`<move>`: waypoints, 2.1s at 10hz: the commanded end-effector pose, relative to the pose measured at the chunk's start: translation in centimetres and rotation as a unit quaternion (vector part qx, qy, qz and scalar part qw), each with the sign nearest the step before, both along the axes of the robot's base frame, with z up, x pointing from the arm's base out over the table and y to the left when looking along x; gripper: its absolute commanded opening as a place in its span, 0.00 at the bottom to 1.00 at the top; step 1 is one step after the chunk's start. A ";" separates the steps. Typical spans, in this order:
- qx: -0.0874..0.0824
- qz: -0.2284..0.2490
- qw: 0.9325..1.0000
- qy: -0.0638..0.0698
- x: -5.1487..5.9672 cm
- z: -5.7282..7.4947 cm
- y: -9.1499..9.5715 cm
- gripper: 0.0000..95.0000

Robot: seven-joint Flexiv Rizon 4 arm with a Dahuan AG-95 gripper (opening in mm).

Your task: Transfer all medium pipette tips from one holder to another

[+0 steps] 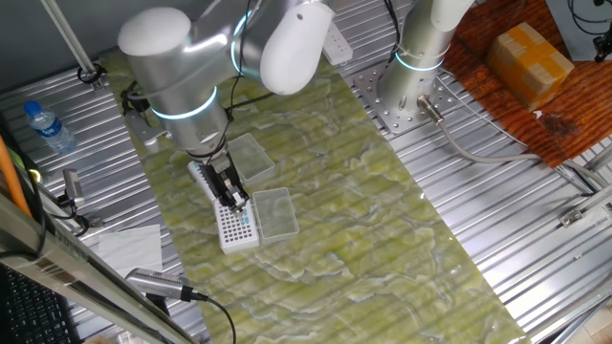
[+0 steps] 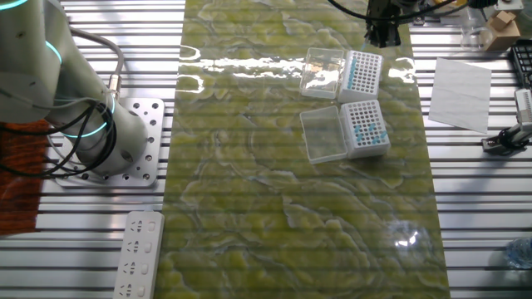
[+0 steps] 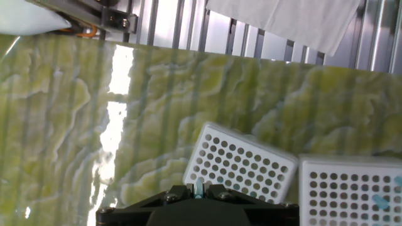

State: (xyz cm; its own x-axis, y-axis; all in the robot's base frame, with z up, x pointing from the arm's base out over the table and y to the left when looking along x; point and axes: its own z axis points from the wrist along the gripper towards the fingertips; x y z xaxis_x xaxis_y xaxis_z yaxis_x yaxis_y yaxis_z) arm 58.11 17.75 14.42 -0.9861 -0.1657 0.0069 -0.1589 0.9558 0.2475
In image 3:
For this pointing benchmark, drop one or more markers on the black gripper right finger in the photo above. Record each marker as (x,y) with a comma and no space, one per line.
(273,213)

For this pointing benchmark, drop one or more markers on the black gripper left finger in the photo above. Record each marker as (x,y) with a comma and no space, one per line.
(125,213)

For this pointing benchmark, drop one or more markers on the white paper sheet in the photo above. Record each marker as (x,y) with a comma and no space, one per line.
(298,22)

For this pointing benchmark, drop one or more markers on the orange tube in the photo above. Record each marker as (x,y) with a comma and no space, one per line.
(88,33)

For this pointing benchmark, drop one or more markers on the white smooth rounded object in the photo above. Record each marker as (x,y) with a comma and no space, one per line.
(25,15)

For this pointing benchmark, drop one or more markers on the aluminium frame beam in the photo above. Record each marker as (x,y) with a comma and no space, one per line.
(94,12)

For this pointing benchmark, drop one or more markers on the white pipette tip rack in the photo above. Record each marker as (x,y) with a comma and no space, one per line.
(345,194)
(238,163)

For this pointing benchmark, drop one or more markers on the green marble pattern mat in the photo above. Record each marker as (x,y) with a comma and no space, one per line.
(63,125)

